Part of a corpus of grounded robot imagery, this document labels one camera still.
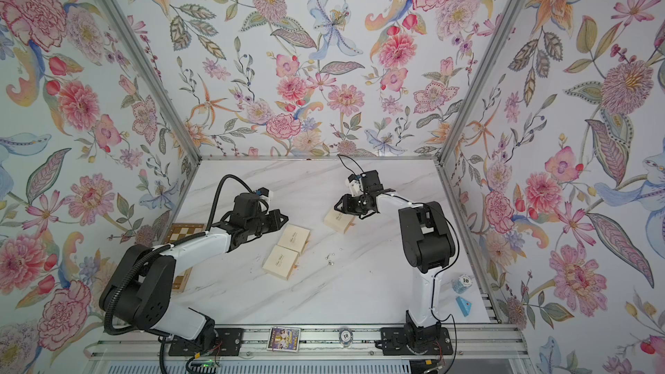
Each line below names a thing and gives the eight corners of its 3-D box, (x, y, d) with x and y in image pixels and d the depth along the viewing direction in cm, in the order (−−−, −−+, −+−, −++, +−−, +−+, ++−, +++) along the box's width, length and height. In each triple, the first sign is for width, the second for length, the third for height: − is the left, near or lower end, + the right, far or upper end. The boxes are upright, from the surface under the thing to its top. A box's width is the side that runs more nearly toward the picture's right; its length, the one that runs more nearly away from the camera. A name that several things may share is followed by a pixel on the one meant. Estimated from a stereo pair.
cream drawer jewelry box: (263, 271, 89) (261, 268, 87) (276, 247, 94) (274, 243, 92) (289, 281, 87) (288, 278, 84) (301, 256, 92) (300, 253, 90)
